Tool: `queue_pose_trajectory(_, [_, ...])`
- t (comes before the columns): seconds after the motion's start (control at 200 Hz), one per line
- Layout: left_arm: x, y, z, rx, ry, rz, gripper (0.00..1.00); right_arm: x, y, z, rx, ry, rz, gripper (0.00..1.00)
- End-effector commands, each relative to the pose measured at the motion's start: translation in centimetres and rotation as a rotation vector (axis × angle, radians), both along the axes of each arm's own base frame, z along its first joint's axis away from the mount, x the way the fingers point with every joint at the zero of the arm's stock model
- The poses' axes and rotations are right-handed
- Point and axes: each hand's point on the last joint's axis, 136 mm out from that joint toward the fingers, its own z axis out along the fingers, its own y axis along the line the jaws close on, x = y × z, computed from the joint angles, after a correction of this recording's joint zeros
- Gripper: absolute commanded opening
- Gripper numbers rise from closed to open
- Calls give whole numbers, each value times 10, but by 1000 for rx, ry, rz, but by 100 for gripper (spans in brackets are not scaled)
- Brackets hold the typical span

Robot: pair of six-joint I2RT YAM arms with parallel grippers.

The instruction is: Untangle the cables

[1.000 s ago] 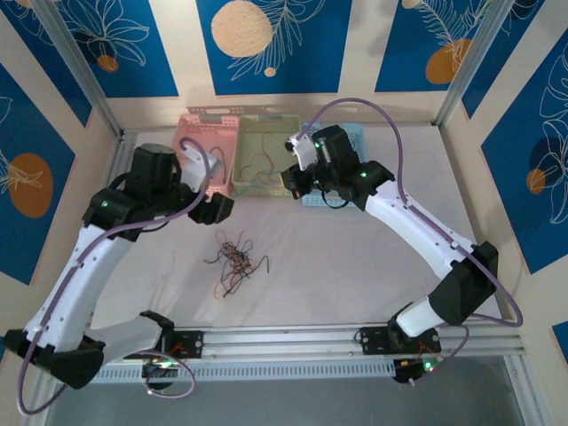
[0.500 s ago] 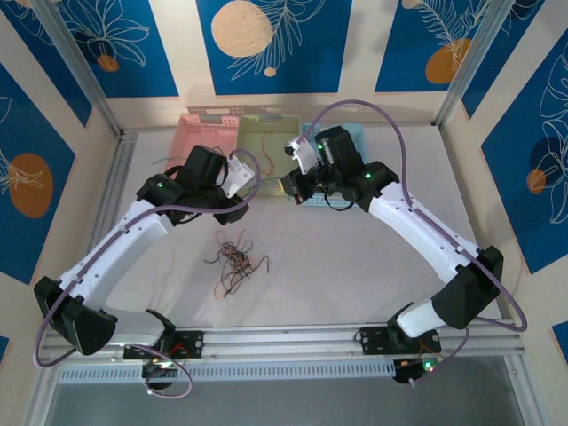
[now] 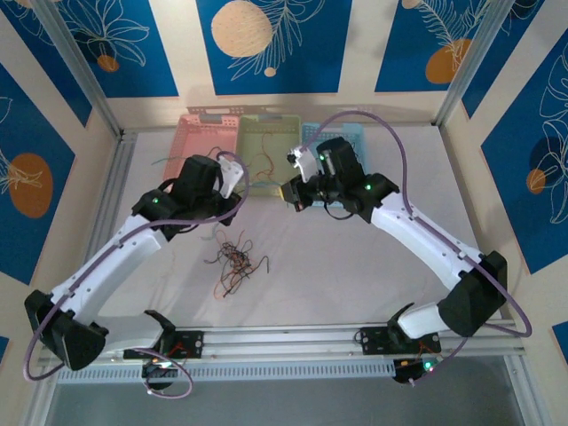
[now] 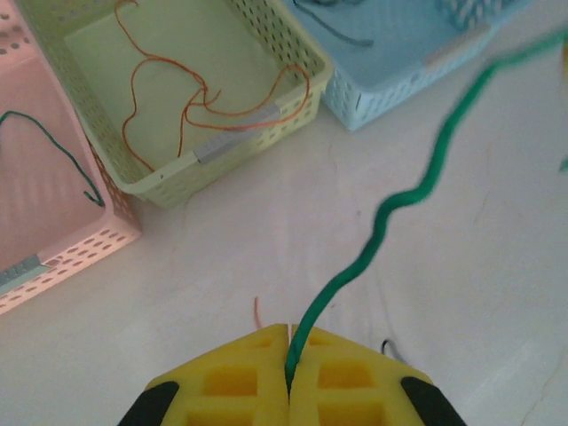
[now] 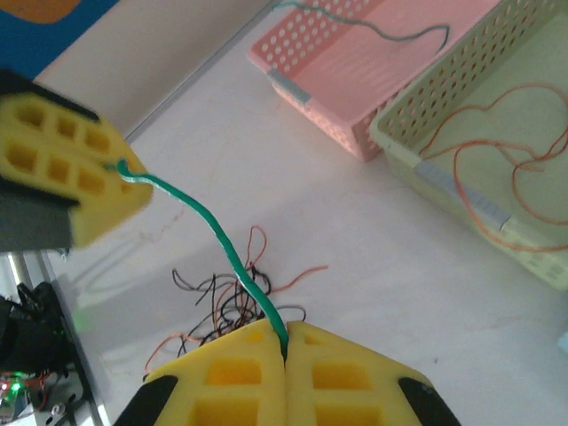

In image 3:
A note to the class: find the aluminium frame post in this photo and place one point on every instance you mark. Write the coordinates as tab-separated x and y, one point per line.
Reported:
80	66
470	57

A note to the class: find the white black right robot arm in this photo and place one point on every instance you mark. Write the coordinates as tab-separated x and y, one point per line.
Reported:
421	239

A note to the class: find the left control board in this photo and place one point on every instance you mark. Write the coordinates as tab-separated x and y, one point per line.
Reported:
160	375

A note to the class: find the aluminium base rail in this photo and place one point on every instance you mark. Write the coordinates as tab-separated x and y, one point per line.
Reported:
284	337

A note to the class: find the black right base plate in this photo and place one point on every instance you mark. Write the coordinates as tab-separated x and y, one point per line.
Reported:
373	339

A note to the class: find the control board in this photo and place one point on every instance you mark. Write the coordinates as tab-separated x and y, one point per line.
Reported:
160	375
417	370

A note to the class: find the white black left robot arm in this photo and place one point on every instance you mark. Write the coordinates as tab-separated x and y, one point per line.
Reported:
111	262

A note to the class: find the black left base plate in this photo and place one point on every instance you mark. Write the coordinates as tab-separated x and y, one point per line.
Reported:
191	344

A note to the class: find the right control board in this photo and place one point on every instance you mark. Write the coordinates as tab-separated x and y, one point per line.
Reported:
417	370

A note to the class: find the pink perforated plastic basket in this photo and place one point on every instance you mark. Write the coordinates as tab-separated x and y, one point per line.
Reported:
204	133

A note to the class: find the green perforated plastic basket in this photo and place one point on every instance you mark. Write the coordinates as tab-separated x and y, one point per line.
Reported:
275	146

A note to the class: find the blue perforated plastic basket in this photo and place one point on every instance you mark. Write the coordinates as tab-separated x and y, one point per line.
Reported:
359	137

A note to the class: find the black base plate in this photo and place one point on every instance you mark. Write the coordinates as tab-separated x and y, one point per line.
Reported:
373	339
191	344

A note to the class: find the aluminium side rail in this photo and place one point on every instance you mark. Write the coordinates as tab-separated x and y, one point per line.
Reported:
113	186

